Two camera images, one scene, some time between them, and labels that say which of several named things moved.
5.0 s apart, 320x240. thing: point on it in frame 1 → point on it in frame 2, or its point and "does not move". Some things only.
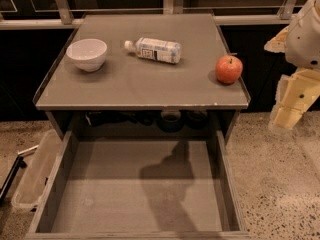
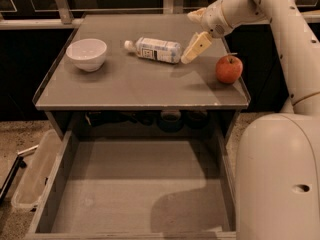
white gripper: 304,44 → 213,19
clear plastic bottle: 156,49 does not move
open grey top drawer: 140,187 does not move
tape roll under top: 171,121 does not move
